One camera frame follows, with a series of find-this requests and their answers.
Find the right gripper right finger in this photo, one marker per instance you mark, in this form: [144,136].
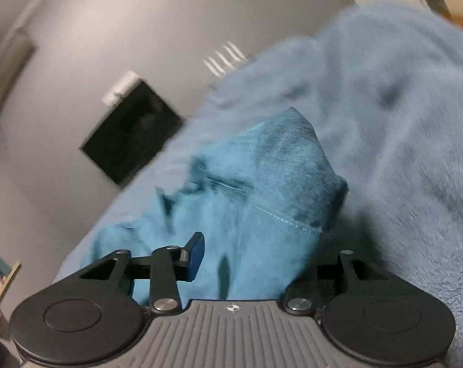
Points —
[313,290]

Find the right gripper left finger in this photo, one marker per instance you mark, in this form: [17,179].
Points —
[170,265]

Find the teal zip jacket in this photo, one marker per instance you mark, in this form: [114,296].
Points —
[262,200]

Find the black monitor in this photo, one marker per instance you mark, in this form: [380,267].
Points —
[131,134]

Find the wooden window sill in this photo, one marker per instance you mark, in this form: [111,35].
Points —
[6,281]

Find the white wifi router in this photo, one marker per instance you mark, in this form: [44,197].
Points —
[224,61]

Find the light blue bed blanket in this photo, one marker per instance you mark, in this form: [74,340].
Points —
[382,87]

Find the white wall power strip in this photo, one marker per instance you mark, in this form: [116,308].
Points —
[121,89]

